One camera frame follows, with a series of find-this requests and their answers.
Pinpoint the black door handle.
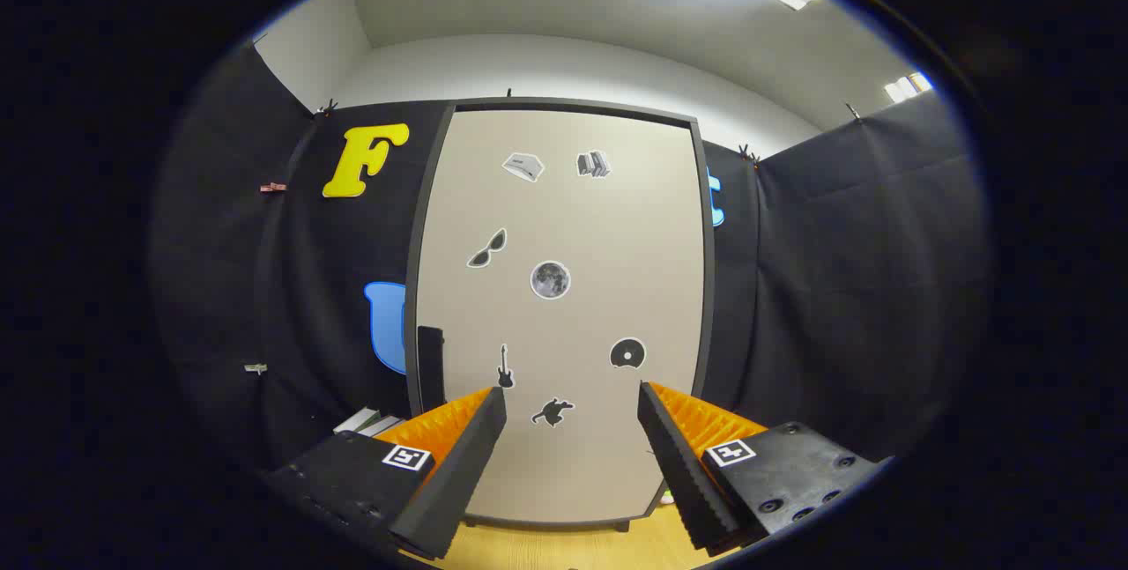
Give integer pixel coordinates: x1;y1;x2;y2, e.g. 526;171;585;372
417;326;446;412

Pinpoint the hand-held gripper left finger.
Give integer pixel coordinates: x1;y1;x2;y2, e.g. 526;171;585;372
260;387;508;564

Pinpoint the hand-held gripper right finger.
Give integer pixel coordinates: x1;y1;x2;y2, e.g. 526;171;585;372
636;381;893;553

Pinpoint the dark grey cabinet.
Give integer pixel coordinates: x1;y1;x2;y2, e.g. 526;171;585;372
404;97;716;531

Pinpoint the small ceiling light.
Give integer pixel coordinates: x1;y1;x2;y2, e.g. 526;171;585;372
886;72;933;104

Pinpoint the black backdrop cloth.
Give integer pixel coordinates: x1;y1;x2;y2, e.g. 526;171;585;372
150;41;988;474

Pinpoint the green book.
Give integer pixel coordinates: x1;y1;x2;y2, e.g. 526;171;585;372
333;407;382;435

